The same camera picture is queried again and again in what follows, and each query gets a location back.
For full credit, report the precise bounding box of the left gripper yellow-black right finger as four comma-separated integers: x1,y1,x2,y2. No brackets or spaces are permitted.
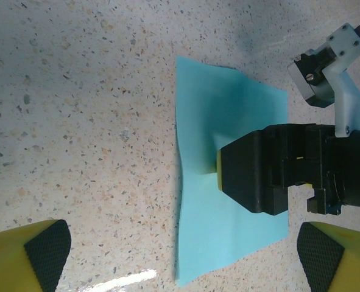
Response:
296,221,360,292

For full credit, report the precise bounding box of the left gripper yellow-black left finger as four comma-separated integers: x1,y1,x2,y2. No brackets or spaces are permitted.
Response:
0,218,72,292

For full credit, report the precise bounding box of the light blue cloth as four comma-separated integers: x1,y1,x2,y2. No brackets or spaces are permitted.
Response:
174,55,290,288

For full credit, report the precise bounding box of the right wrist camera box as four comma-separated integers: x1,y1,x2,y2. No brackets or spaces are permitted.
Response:
288,23,360,137

